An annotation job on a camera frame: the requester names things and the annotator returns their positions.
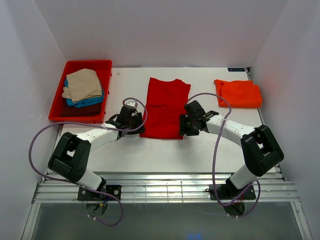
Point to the folded orange t shirt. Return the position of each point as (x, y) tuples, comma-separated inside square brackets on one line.
[(239, 94)]

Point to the dark maroon folded t shirt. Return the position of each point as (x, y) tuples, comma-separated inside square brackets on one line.
[(86, 111)]

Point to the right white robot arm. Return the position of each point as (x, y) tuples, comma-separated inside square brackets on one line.
[(260, 149)]

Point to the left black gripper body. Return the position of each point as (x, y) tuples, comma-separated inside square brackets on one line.
[(136, 123)]

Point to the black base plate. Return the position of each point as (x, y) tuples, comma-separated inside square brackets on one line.
[(226, 193), (86, 195)]

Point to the beige folded t shirt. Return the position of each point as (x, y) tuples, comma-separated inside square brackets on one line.
[(82, 84)]

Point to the red t shirt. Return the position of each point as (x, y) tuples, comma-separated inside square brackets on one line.
[(165, 104)]

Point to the aluminium rail frame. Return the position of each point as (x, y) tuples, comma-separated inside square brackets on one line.
[(179, 179)]

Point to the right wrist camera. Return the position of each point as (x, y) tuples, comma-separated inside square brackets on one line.
[(194, 109)]

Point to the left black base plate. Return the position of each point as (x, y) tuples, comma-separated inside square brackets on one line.
[(86, 195)]

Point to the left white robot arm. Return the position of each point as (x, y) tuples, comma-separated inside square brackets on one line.
[(71, 155)]

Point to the blue folded t shirt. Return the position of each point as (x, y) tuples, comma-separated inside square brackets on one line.
[(86, 102)]

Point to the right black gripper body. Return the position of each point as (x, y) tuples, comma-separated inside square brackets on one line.
[(187, 126)]

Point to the blue table label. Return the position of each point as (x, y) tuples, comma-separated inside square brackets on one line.
[(236, 69)]

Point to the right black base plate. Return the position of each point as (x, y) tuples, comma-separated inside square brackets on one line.
[(226, 193)]

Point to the red plastic bin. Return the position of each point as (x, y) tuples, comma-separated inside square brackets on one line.
[(103, 70)]

